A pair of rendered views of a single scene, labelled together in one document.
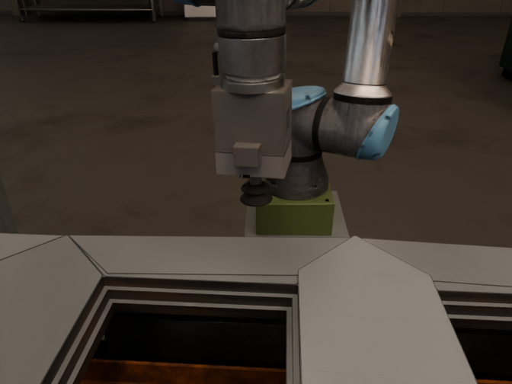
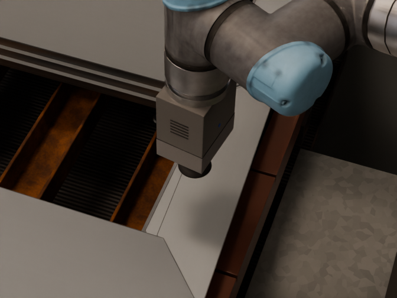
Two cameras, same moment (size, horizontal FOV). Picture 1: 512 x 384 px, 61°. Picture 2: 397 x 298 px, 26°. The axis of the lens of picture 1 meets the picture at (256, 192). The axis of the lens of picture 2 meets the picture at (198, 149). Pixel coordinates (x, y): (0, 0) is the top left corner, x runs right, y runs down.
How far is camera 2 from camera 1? 1.11 m
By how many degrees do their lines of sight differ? 77
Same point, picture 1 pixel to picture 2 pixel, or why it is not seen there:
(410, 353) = (32, 281)
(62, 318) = not seen: hidden behind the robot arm
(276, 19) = (168, 47)
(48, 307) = not seen: hidden behind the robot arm
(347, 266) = (152, 282)
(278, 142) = (159, 125)
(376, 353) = (44, 258)
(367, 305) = (94, 276)
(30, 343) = (147, 58)
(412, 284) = not seen: outside the picture
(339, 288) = (124, 262)
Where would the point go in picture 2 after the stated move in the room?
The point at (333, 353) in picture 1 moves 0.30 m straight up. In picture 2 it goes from (57, 229) to (22, 76)
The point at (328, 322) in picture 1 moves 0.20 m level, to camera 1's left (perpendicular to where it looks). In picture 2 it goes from (88, 237) to (137, 128)
